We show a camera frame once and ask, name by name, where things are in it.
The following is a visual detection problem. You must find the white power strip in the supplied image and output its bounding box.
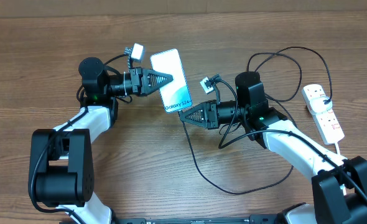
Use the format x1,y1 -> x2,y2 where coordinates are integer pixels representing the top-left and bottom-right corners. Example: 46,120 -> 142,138
302,84 -> 345,145

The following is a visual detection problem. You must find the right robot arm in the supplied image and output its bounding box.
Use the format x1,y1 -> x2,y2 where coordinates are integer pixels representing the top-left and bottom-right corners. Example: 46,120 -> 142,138
179,72 -> 367,224

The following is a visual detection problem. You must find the white charger adapter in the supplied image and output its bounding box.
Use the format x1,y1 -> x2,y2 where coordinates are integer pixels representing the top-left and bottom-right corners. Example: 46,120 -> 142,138
309,96 -> 333,114

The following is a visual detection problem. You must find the cardboard backdrop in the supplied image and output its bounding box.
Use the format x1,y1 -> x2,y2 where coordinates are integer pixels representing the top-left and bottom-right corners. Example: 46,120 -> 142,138
0,0 -> 367,18

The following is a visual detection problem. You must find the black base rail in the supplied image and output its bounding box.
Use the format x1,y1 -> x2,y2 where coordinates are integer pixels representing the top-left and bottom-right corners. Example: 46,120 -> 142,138
112,214 -> 278,224

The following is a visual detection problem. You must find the blue Galaxy smartphone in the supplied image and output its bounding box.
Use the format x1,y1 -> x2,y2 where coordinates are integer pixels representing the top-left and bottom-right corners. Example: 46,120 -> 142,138
150,49 -> 192,113

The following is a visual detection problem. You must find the black charger cable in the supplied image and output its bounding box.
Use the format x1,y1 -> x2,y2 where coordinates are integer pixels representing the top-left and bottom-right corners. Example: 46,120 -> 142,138
179,46 -> 333,196

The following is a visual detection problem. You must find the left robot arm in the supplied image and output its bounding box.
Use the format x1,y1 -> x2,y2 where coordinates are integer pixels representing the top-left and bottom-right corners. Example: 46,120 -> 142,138
28,57 -> 174,223

